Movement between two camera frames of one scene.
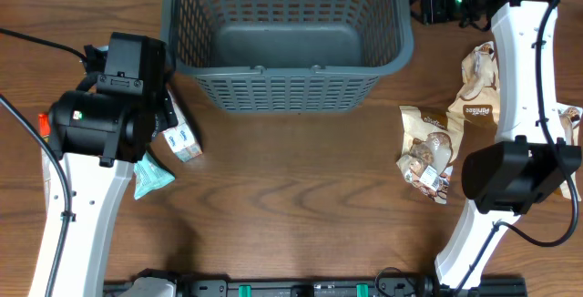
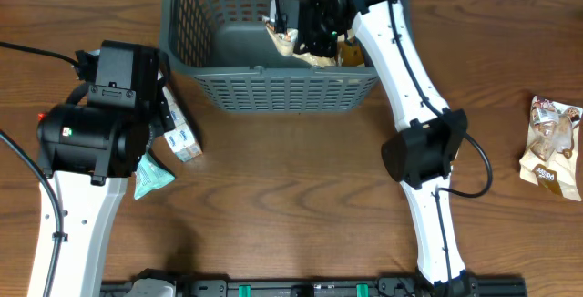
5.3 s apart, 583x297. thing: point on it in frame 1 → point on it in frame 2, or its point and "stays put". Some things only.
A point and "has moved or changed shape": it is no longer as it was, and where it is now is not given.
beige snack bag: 431,143 has moved or changed shape
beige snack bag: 478,103 → 349,52
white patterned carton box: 182,138 stays put
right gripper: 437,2 → 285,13
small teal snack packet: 149,176 stays put
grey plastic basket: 294,41 stays put
